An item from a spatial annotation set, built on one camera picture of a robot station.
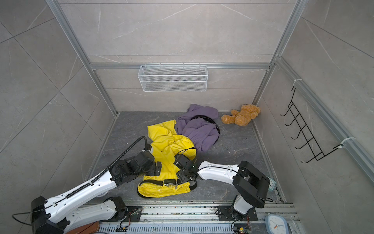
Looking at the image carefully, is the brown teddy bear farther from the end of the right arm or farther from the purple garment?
the end of the right arm

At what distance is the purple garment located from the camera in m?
0.96

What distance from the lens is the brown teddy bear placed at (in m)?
1.00

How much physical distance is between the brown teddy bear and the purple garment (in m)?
0.10

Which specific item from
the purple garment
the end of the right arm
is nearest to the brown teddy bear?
the purple garment
